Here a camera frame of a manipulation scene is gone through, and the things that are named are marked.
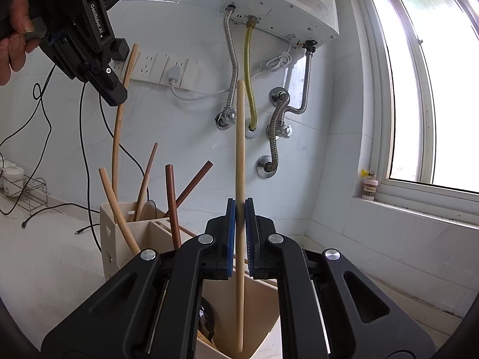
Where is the black charger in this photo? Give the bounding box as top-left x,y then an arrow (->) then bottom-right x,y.
112,37 -> 130,63

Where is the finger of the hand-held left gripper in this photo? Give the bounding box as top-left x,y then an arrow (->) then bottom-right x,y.
39,33 -> 91,83
75,0 -> 128,108

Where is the white water heater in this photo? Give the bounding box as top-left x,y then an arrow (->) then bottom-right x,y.
225,0 -> 340,47

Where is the metal wire rack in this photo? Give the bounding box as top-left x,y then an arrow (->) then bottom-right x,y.
0,177 -> 48,214

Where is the chrome wall flange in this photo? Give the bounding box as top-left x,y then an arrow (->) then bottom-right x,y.
270,87 -> 290,106
256,155 -> 278,178

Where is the short steel flexible hose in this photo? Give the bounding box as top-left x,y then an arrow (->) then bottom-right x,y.
267,136 -> 282,174

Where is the dark brown wooden chopstick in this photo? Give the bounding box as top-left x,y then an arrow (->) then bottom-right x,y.
165,161 -> 213,217
135,143 -> 158,222
165,164 -> 183,250

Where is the small bottle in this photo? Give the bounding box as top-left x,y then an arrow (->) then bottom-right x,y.
363,172 -> 378,199

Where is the person's left hand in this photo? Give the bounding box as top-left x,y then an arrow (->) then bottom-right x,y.
0,0 -> 40,86

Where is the white power cord with plug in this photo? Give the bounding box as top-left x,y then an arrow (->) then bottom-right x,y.
166,39 -> 293,101

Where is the white wall socket row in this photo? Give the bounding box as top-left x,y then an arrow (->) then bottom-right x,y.
108,47 -> 203,92

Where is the cream plastic utensil holder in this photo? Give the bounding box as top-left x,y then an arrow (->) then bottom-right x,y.
99,201 -> 281,359

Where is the long steel flexible hose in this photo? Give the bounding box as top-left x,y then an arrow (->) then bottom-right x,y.
224,5 -> 240,116
269,40 -> 318,130

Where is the chrome angle valve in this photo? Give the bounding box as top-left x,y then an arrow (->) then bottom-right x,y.
215,107 -> 238,131
266,123 -> 294,140

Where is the dark spoon with wooden handle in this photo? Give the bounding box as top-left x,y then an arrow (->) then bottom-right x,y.
198,303 -> 217,346

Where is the yellow gas hose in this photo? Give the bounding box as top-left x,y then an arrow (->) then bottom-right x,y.
243,17 -> 259,130

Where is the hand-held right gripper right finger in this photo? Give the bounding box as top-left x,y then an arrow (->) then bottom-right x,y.
244,197 -> 436,359

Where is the white window frame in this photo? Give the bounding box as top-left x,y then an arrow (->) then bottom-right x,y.
352,0 -> 479,229

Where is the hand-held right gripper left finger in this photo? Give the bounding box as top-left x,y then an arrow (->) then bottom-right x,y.
40,198 -> 236,359

